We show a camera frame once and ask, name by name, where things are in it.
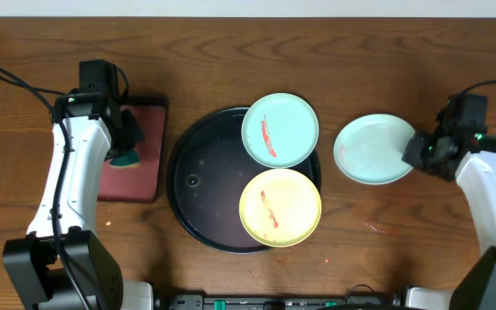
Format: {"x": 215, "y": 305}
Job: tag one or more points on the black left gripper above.
{"x": 127, "y": 134}

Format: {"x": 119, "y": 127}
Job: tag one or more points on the round black tray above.
{"x": 208, "y": 170}

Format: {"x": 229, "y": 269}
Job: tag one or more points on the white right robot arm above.
{"x": 476, "y": 177}

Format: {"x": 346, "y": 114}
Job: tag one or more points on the green scrubbing sponge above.
{"x": 129, "y": 160}

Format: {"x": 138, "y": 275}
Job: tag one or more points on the light blue plate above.
{"x": 369, "y": 149}

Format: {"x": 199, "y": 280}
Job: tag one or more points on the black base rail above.
{"x": 359, "y": 297}

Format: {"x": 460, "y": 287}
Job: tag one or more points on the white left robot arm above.
{"x": 61, "y": 263}

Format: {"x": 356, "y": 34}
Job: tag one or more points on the yellow plate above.
{"x": 280, "y": 207}

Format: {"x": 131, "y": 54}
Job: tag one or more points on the red rectangular tray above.
{"x": 139, "y": 184}

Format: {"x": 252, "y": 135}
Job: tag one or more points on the pale green plate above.
{"x": 280, "y": 130}

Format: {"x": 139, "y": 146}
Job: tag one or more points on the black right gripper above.
{"x": 414, "y": 155}

